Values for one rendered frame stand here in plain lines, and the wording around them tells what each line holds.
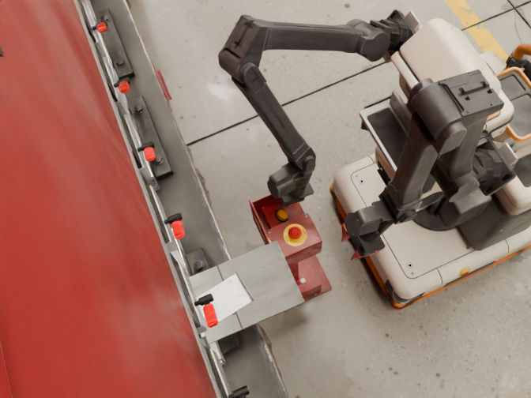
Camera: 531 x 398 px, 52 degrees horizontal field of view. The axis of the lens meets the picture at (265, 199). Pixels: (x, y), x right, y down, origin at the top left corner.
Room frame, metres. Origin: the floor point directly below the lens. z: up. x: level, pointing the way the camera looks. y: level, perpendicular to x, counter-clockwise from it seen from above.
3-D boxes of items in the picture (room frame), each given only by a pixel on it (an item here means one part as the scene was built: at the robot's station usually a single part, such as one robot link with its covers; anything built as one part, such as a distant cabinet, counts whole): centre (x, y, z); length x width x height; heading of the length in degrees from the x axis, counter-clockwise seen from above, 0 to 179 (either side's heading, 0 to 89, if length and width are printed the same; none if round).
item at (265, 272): (0.34, 0.09, 1.00); 0.26 x 0.18 x 0.01; 104
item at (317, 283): (0.59, -0.08, 0.06); 0.25 x 0.20 x 0.12; 105
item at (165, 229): (0.48, 0.28, 1.26); 0.15 x 0.09 x 0.17; 14
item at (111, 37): (1.30, 0.42, 0.89); 0.30 x 0.05 x 0.03; 14
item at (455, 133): (0.43, -0.30, 1.40); 0.11 x 0.06 x 0.43; 15
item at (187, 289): (0.28, 0.23, 1.26); 0.15 x 0.09 x 0.17; 14
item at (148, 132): (0.91, 0.33, 0.89); 0.30 x 0.05 x 0.03; 14
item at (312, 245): (0.58, -0.05, 0.75); 0.20 x 0.16 x 0.18; 15
